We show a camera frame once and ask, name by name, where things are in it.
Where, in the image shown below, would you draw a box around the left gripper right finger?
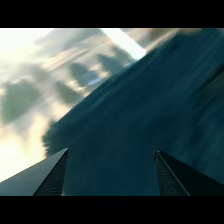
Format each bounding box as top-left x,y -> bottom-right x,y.
152,148 -> 224,197

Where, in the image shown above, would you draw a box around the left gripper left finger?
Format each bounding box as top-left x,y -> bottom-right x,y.
0,147 -> 70,197

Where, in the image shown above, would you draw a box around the dark blue jeans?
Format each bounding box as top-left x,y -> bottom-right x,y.
41,27 -> 224,197

